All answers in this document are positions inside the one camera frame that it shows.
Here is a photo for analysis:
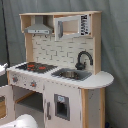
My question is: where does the white toy microwave door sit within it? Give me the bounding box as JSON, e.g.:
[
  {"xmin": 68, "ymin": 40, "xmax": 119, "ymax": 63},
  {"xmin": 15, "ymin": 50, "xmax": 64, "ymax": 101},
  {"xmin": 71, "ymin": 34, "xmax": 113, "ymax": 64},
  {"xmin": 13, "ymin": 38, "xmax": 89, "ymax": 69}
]
[{"xmin": 54, "ymin": 16, "xmax": 80, "ymax": 41}]

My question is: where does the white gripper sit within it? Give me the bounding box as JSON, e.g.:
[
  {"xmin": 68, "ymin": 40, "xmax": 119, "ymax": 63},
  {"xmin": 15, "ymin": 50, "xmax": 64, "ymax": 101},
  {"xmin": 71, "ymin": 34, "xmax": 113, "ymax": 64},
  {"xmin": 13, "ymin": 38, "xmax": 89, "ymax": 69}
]
[{"xmin": 0, "ymin": 63, "xmax": 8, "ymax": 76}]

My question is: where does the black microwave keypad panel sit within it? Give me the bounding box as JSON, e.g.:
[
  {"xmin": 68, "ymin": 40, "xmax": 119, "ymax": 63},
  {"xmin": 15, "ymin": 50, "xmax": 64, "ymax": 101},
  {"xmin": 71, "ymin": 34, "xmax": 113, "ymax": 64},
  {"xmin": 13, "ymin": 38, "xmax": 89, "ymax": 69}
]
[{"xmin": 81, "ymin": 15, "xmax": 88, "ymax": 35}]

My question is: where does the grey range hood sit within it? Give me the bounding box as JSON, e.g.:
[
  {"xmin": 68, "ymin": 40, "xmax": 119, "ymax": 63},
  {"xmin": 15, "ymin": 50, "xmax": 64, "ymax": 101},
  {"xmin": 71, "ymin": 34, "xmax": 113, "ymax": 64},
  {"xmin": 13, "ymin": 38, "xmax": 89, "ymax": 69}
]
[{"xmin": 24, "ymin": 16, "xmax": 53, "ymax": 35}]

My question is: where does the black toy stovetop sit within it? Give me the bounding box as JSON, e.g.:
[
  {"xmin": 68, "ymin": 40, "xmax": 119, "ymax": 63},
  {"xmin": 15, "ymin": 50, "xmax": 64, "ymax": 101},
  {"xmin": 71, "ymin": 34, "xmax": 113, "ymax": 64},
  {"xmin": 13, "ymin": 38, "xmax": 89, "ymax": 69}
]
[{"xmin": 18, "ymin": 62, "xmax": 55, "ymax": 73}]

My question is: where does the grey toy sink basin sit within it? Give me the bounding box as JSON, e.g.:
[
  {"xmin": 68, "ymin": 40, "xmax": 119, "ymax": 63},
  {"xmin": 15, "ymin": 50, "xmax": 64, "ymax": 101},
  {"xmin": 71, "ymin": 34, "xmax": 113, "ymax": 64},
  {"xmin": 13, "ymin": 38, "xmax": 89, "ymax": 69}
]
[{"xmin": 52, "ymin": 68, "xmax": 92, "ymax": 81}]

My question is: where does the black toy faucet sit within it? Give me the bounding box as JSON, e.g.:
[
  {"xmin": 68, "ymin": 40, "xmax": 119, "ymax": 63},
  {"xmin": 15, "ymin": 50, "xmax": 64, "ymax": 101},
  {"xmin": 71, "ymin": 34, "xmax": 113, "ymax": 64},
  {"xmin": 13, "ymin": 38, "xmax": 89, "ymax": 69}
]
[{"xmin": 75, "ymin": 51, "xmax": 93, "ymax": 70}]

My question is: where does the right red stove knob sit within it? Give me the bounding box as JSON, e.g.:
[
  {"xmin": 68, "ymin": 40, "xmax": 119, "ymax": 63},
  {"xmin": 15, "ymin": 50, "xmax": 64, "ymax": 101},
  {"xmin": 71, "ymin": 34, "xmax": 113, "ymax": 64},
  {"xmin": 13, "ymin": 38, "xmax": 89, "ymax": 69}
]
[{"xmin": 30, "ymin": 81, "xmax": 37, "ymax": 87}]

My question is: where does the left red stove knob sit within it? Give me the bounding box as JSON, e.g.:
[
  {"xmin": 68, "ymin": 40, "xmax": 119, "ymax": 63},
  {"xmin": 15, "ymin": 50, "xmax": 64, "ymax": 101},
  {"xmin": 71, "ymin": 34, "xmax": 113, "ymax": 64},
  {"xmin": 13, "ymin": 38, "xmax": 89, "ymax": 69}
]
[{"xmin": 12, "ymin": 77, "xmax": 18, "ymax": 83}]

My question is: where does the white open oven door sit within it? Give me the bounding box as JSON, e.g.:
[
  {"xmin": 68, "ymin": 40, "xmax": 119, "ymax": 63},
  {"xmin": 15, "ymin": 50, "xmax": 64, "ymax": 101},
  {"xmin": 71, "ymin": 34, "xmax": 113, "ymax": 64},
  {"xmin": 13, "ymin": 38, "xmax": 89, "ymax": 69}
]
[{"xmin": 0, "ymin": 85, "xmax": 15, "ymax": 125}]

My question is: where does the red stove knob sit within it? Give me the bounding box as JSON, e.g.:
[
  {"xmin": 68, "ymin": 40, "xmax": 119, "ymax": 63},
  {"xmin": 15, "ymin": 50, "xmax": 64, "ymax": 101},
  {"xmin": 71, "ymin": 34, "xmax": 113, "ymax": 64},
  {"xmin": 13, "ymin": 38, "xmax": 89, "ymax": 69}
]
[
  {"xmin": 12, "ymin": 77, "xmax": 18, "ymax": 83},
  {"xmin": 30, "ymin": 81, "xmax": 37, "ymax": 87}
]

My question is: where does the white fridge door with dispenser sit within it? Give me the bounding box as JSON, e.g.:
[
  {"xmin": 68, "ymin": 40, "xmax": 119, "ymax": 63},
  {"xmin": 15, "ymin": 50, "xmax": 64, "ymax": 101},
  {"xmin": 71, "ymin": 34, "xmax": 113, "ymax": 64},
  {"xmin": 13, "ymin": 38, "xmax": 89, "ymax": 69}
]
[{"xmin": 43, "ymin": 81, "xmax": 82, "ymax": 128}]

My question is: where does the white wooden toy kitchen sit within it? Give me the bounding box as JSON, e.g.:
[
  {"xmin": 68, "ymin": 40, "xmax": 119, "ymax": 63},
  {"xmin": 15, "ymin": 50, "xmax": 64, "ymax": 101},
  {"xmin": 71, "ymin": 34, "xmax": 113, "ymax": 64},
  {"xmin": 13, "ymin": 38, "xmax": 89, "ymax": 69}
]
[{"xmin": 7, "ymin": 11, "xmax": 114, "ymax": 128}]

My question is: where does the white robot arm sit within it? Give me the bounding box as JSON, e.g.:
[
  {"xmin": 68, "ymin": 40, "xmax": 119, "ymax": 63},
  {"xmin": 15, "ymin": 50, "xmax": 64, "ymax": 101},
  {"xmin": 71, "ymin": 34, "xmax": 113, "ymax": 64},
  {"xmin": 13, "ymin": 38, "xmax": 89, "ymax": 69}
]
[{"xmin": 0, "ymin": 85, "xmax": 38, "ymax": 128}]

